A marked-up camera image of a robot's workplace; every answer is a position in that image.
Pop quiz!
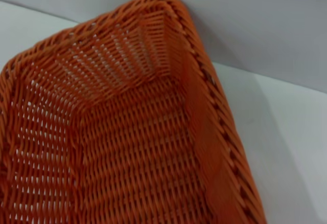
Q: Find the orange woven plastic basket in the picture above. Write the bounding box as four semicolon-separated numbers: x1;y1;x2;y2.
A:
0;0;268;224

